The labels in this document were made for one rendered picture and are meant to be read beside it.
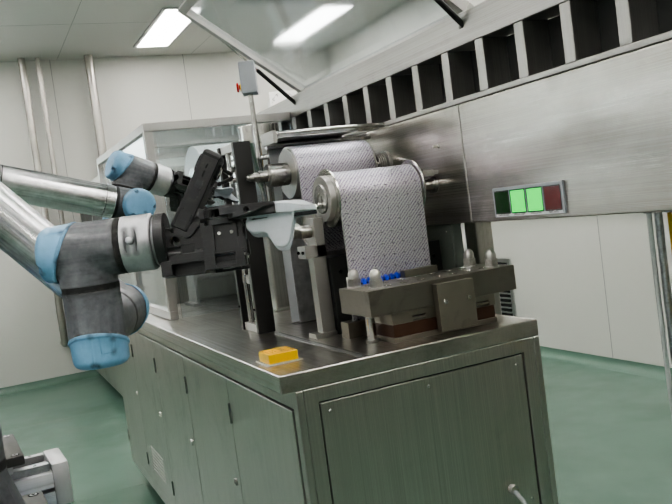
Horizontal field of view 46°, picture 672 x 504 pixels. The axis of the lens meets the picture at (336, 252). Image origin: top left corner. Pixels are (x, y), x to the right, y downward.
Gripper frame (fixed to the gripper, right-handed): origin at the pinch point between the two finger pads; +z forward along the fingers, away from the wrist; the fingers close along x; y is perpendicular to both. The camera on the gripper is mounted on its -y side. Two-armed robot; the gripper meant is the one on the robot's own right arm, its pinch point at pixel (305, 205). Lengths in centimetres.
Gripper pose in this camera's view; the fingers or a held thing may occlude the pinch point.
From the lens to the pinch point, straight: 106.5
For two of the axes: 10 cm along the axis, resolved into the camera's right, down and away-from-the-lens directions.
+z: 9.9, -1.3, 0.2
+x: 0.1, -0.8, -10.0
